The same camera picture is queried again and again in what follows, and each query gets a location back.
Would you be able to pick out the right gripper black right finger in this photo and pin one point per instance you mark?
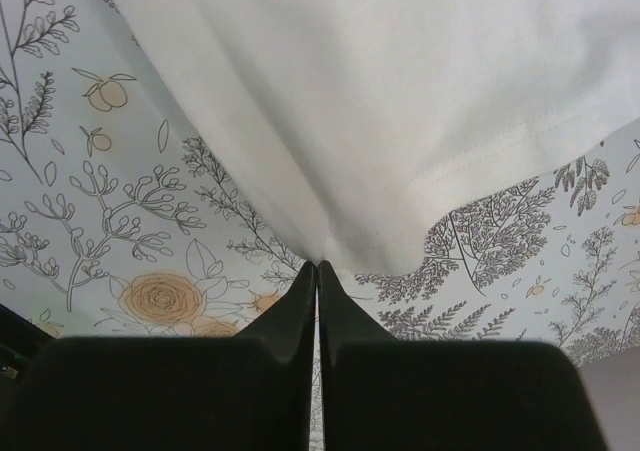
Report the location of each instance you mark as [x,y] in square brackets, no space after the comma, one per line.
[383,393]

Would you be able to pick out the floral patterned table mat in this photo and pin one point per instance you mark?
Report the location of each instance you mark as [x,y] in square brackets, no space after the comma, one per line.
[117,220]

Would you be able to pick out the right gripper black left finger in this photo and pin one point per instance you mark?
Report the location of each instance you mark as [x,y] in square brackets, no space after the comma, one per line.
[251,391]

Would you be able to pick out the white t shirt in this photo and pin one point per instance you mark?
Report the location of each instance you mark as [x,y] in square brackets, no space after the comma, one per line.
[353,126]

